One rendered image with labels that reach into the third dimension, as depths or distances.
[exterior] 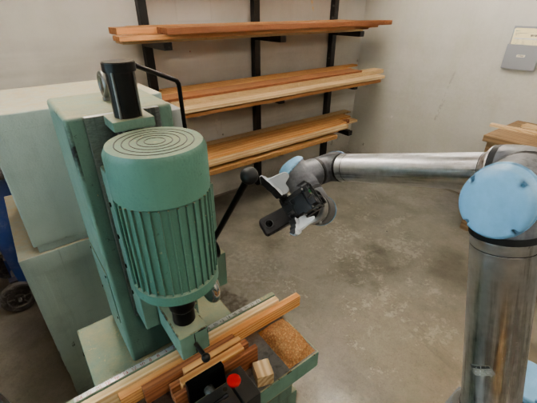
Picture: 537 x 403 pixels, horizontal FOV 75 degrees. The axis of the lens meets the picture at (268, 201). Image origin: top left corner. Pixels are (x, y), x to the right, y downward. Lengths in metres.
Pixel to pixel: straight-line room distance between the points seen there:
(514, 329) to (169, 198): 0.65
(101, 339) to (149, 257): 0.66
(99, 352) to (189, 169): 0.79
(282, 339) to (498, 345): 0.49
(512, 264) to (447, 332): 1.78
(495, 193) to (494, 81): 3.17
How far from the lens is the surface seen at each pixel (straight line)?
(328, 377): 2.08
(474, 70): 3.87
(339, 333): 2.27
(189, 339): 0.85
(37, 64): 2.86
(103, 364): 1.21
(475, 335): 0.83
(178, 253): 0.65
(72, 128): 0.79
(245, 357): 0.94
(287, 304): 1.08
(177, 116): 0.94
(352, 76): 3.77
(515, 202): 0.66
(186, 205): 0.61
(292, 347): 0.99
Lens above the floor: 1.71
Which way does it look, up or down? 29 degrees down
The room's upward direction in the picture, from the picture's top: straight up
